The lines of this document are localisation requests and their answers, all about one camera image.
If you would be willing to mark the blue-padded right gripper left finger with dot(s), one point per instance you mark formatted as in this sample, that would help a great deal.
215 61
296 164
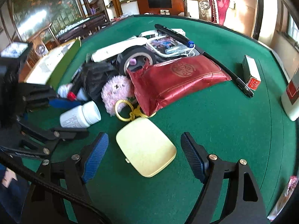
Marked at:
92 156

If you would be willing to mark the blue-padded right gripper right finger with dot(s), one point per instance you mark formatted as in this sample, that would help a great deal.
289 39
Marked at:
196 156

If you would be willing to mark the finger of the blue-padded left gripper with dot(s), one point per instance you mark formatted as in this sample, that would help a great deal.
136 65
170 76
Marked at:
70 133
62 103

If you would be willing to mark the white bottle red cap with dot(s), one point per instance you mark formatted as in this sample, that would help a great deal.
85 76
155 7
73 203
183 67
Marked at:
64 89

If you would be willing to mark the white pill bottle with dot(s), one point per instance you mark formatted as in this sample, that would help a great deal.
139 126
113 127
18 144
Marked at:
82 116

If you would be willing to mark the white printed medicine box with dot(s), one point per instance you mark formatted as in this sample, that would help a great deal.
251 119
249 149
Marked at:
50 69

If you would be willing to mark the cream yellow plastic case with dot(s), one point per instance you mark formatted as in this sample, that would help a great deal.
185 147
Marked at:
145 147

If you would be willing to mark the black tape roll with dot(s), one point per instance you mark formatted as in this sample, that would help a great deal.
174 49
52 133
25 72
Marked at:
134 58

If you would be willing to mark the red foil pouch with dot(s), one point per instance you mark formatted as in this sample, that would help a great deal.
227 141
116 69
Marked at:
157 86

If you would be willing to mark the small white red box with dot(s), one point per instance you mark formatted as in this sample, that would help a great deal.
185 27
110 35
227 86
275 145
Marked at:
251 73

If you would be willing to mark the black plastic bag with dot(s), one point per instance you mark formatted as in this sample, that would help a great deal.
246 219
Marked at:
94 76

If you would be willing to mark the pink fluffy pompom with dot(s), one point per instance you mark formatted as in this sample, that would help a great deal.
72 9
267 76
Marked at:
117 88

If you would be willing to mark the long black pen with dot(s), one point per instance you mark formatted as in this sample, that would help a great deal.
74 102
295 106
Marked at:
241 84

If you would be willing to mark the large white bottle red label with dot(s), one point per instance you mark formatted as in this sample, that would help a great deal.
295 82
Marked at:
289 98

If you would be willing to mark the clear bag of trinkets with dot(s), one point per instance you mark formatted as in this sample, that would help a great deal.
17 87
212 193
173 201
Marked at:
166 47

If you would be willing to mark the black remote control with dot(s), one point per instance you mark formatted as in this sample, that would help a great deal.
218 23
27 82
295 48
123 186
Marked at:
177 36

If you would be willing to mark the wooden chair with red cloth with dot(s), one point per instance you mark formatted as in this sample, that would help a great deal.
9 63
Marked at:
210 10

